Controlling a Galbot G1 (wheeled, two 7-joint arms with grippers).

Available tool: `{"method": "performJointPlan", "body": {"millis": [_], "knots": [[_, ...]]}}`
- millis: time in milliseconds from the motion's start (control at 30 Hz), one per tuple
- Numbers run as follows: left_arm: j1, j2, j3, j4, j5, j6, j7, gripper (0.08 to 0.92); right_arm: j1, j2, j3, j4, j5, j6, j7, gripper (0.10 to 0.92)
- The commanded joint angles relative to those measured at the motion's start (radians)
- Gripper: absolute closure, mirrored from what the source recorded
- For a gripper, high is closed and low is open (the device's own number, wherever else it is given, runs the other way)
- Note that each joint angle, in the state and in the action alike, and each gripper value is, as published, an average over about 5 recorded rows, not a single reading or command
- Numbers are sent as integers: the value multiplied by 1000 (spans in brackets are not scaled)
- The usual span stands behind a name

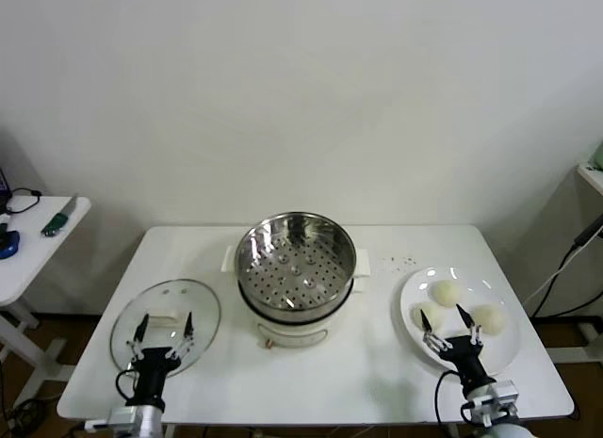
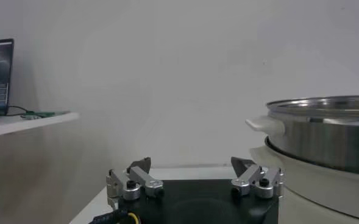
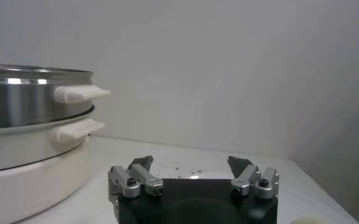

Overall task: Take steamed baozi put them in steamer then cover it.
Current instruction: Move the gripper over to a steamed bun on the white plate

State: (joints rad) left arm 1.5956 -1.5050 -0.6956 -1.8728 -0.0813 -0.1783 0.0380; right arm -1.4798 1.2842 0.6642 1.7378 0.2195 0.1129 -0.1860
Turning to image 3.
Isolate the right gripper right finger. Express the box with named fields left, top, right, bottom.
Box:
left=227, top=155, right=280, bottom=200

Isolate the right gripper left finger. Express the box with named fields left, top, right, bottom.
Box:
left=108, top=155, right=164, bottom=202

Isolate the white steamed baozi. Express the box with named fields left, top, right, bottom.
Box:
left=290, top=217, right=323, bottom=224

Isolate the perforated steel steamer basket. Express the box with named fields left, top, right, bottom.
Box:
left=0, top=62, right=111, bottom=130

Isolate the white electric cooker base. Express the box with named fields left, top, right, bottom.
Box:
left=0, top=117, right=106, bottom=224

